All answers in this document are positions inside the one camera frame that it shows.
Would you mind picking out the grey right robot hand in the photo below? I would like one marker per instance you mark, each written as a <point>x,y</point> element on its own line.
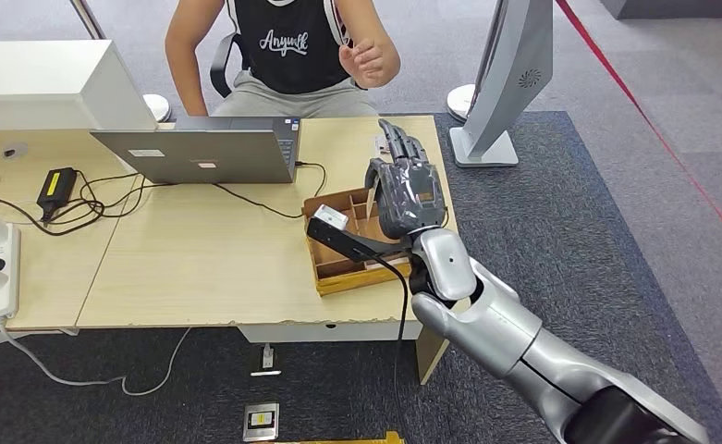
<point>412,196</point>

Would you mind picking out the person's left hand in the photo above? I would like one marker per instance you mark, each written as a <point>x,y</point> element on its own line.
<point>370,61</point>

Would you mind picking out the tan room key card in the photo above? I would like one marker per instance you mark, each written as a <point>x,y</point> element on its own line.
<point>371,205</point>

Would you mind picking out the wooden desk organizer box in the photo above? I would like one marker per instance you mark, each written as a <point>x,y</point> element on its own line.
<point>360,279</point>

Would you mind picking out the person's left forearm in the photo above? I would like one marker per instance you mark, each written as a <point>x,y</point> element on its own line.
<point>376,34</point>

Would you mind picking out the person's right forearm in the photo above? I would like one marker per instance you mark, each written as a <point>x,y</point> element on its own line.
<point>189,89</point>

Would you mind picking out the person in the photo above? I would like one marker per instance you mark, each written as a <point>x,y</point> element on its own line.
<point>287,61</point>

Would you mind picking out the clear plastic wrap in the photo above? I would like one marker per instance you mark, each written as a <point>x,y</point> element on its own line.
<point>416,196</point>

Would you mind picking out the white round stand base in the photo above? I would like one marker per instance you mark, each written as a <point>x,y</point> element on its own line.
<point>158,108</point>
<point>460,103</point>

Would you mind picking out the grey display kiosk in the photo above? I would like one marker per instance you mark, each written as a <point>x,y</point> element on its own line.
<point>507,76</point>

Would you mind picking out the black office chair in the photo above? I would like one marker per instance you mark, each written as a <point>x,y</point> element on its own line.
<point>221,64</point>

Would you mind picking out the white drawer unit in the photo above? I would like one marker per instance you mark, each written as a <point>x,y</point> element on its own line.
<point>287,333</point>

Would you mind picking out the grey laptop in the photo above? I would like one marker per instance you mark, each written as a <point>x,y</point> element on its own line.
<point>201,156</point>

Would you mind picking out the light wooden desk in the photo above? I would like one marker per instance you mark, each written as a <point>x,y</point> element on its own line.
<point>213,260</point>

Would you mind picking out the silver floor socket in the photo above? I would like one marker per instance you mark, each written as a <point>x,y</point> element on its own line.
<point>260,423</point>

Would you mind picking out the grey metal pole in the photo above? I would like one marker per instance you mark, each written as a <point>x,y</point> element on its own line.
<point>89,19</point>

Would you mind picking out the white box-shaped unit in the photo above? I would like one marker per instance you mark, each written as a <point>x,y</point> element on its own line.
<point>42,83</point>

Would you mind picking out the black power adapter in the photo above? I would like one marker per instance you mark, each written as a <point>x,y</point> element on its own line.
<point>57,187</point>

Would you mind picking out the white power strip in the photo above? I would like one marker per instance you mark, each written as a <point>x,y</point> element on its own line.
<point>0,291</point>

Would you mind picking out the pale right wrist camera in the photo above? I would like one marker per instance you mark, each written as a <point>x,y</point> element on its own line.
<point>331,217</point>

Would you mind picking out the black camera bracket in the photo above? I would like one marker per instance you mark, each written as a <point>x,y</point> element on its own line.
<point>342,245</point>

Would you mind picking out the small white floor bracket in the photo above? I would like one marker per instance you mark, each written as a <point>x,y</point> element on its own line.
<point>267,359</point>

